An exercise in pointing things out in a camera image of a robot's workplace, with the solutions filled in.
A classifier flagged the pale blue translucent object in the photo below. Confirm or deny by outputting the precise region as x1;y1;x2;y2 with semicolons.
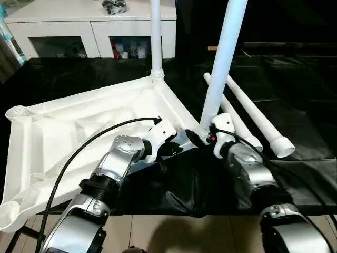
0;5;26;65

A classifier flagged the white plastic table leg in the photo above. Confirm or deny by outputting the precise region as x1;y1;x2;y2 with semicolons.
225;75;297;159
149;0;165;84
203;73;264;154
198;0;249;139

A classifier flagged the white cabinet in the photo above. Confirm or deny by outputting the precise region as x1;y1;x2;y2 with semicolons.
3;0;177;60

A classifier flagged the large black furniture piece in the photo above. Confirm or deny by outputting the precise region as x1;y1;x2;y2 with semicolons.
175;0;337;64

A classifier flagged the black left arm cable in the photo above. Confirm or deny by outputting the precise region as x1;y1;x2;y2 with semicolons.
34;117;163;253

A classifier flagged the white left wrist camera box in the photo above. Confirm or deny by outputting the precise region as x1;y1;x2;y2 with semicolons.
142;118;179;159

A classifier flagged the white plastic table top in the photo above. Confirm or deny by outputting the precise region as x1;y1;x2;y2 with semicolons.
0;74;212;233

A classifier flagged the black mat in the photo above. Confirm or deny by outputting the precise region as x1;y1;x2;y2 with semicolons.
0;55;337;217

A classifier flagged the dark glass bowl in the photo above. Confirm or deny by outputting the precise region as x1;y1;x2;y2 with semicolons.
102;0;127;15

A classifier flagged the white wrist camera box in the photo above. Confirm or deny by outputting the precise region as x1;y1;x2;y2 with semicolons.
209;112;235;158
142;118;179;159

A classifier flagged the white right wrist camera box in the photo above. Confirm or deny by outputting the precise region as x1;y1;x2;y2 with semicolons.
209;112;235;158

